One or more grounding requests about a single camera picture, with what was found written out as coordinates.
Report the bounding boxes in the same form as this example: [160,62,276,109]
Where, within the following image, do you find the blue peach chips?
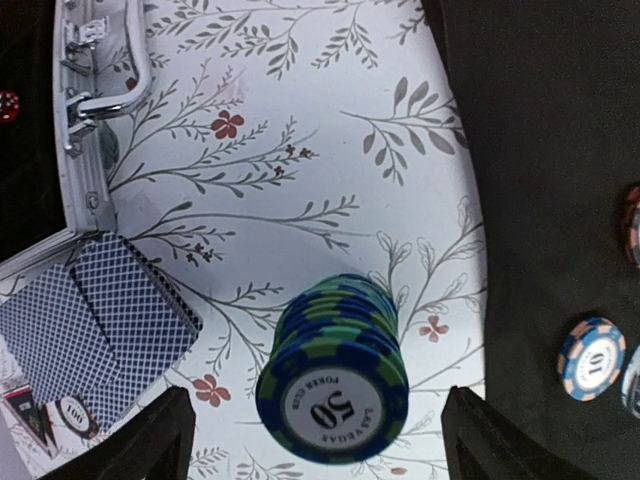
[557,316,626,402]

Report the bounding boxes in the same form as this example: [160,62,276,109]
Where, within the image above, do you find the green poker chip stack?
[255,273,409,465]

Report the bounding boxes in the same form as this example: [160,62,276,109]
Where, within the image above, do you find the black triangular marker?
[2,386,59,459]

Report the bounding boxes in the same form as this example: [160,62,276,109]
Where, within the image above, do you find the aluminium poker case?
[1,1,152,278]

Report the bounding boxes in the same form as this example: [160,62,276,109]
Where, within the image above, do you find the red white poker chips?
[622,183,639,268]

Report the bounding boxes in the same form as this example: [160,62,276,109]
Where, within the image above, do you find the red dice in case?
[0,90,20,124]

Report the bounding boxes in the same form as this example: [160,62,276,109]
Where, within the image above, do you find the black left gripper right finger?
[442,386,593,480]

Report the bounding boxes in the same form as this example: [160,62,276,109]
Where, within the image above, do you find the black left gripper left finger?
[45,387,196,480]

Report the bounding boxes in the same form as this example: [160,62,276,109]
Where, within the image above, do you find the grey playing card deck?
[1,232,203,430]

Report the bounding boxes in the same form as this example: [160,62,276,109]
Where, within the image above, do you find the black poker play mat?
[424,1,639,479]

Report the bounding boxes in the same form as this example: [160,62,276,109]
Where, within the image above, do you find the blue peach poker chip stack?
[621,347,640,419]

